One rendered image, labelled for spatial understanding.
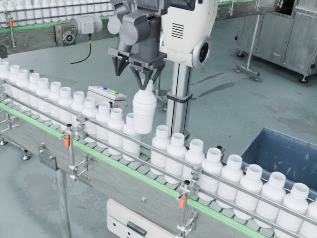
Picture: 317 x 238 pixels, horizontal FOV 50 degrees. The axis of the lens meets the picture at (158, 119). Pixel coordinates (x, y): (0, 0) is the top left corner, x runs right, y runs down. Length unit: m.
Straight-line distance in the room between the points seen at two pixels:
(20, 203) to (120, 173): 1.44
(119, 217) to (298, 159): 1.04
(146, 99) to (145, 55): 0.13
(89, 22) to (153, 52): 1.72
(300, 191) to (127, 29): 0.58
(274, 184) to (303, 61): 3.79
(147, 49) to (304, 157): 0.92
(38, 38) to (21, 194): 1.11
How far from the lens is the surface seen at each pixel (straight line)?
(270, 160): 1.64
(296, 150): 1.58
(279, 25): 4.77
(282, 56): 4.79
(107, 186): 1.25
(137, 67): 0.93
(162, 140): 1.03
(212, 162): 0.96
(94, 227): 2.29
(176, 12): 1.55
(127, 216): 2.01
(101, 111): 1.14
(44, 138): 1.40
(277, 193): 0.94
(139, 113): 0.99
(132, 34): 0.84
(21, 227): 2.37
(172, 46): 1.59
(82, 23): 2.60
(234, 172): 0.95
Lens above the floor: 1.72
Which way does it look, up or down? 31 degrees down
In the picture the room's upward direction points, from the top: 4 degrees clockwise
